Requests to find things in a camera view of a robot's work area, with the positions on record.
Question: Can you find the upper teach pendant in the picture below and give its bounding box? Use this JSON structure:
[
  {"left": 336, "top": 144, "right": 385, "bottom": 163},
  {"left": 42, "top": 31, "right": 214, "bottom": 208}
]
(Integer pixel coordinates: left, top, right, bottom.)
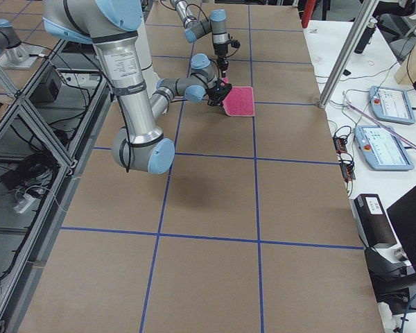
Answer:
[{"left": 369, "top": 85, "right": 416, "bottom": 125}]

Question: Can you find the aluminium frame post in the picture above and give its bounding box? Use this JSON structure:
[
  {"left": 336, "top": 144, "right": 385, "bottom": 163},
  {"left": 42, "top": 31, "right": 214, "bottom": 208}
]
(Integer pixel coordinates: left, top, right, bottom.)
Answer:
[{"left": 318, "top": 0, "right": 379, "bottom": 109}]

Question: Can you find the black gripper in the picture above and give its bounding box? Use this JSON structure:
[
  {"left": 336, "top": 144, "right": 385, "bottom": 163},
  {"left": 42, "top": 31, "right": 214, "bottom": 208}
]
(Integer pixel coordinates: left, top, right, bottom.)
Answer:
[
  {"left": 206, "top": 81, "right": 232, "bottom": 106},
  {"left": 216, "top": 54, "right": 229, "bottom": 78}
]

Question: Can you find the teach pendant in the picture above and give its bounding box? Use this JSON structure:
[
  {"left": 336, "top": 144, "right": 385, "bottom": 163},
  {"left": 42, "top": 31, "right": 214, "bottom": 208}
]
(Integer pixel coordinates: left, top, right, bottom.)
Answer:
[
  {"left": 369, "top": 85, "right": 416, "bottom": 125},
  {"left": 354, "top": 126, "right": 414, "bottom": 171}
]

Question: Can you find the lower teach pendant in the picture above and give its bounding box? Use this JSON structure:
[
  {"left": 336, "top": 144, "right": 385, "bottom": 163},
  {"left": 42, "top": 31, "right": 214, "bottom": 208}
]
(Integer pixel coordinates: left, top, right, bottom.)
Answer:
[{"left": 354, "top": 126, "right": 414, "bottom": 171}]

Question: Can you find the black box with label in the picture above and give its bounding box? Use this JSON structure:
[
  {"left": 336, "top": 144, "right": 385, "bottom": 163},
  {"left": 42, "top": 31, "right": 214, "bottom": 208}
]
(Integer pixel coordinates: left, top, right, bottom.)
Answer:
[{"left": 353, "top": 194, "right": 397, "bottom": 248}]

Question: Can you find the white power strip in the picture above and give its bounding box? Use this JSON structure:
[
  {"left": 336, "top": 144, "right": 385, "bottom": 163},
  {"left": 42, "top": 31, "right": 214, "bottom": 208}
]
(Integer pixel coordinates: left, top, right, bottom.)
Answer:
[{"left": 13, "top": 194, "right": 35, "bottom": 214}]

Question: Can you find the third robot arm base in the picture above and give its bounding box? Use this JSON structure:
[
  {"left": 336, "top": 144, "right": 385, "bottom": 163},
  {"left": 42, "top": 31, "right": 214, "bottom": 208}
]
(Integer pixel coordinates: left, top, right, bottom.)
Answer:
[{"left": 0, "top": 19, "right": 44, "bottom": 70}]

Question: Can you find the aluminium frame rack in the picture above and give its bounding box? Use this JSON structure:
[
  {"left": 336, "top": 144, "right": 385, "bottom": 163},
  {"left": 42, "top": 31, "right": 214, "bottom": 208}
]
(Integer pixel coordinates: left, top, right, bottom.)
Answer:
[{"left": 0, "top": 41, "right": 110, "bottom": 332}]

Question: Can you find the black cylinder tool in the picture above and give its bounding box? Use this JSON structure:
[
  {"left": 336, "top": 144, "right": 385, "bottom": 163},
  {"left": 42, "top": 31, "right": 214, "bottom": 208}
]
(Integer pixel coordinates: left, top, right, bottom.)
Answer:
[{"left": 354, "top": 17, "right": 378, "bottom": 54}]

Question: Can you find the black monitor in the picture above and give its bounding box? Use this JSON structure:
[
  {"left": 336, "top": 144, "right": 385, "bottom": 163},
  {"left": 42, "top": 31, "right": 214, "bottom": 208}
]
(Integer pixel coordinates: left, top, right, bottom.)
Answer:
[{"left": 387, "top": 185, "right": 416, "bottom": 267}]

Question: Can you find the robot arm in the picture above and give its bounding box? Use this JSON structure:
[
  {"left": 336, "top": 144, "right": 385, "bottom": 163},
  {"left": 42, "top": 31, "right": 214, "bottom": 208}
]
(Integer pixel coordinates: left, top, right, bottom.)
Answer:
[
  {"left": 43, "top": 1, "right": 232, "bottom": 174},
  {"left": 170, "top": 1, "right": 235, "bottom": 78}
]

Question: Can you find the pink and grey towel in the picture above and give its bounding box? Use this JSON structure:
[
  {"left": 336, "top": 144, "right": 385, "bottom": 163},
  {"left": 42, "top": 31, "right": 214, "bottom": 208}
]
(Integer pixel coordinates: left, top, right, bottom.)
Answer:
[{"left": 220, "top": 86, "right": 255, "bottom": 117}]

